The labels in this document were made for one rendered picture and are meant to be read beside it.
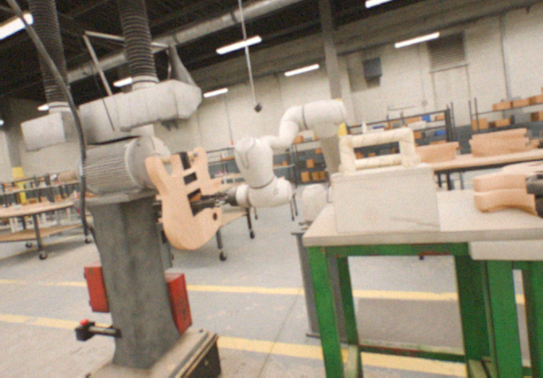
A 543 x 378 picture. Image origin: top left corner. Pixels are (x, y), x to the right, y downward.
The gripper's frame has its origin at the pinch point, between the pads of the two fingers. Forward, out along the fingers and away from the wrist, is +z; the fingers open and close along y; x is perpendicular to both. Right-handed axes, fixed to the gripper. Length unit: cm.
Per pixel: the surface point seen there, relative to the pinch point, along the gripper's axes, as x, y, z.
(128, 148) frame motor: 27.8, -0.7, 27.2
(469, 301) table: -63, 23, -101
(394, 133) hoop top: 16, -11, -77
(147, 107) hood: 41.3, -3.8, 7.9
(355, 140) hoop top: 16, -11, -67
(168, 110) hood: 38.3, -4.3, -1.7
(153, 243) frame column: -21.8, 7.0, 38.6
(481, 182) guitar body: -4, 2, -100
